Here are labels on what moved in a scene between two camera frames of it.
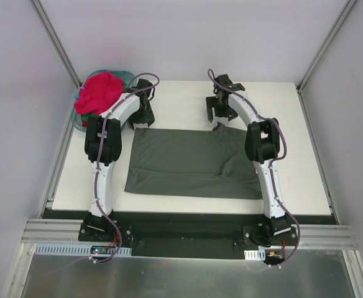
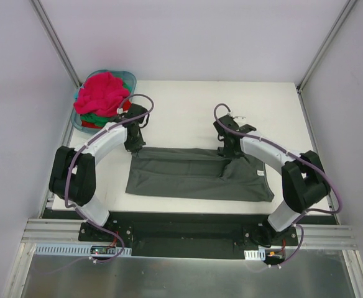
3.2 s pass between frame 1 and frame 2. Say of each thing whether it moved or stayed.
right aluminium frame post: stayed
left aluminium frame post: stayed
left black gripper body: moved
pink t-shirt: stayed
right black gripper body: moved
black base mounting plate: stayed
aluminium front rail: stayed
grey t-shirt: moved
